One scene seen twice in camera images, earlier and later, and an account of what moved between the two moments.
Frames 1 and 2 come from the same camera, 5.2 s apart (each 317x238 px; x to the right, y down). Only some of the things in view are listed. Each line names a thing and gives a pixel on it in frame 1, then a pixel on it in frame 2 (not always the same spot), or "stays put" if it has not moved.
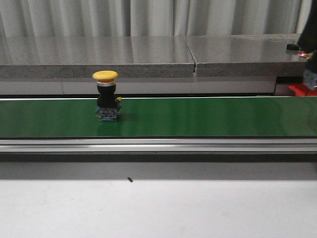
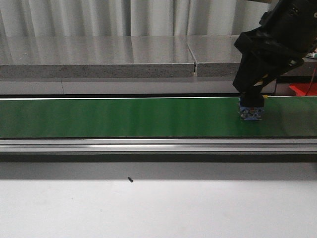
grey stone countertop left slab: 80,56 stays put
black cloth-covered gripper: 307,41 to 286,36
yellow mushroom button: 108,109 to 251,113
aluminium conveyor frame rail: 159,145 stays put
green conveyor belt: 223,116 stays put
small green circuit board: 304,55 stays put
